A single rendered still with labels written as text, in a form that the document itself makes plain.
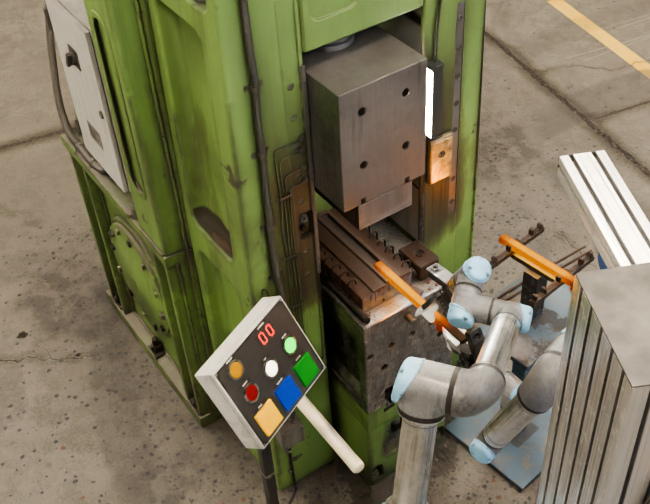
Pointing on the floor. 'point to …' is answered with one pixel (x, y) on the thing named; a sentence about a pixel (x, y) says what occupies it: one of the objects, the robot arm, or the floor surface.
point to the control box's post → (268, 474)
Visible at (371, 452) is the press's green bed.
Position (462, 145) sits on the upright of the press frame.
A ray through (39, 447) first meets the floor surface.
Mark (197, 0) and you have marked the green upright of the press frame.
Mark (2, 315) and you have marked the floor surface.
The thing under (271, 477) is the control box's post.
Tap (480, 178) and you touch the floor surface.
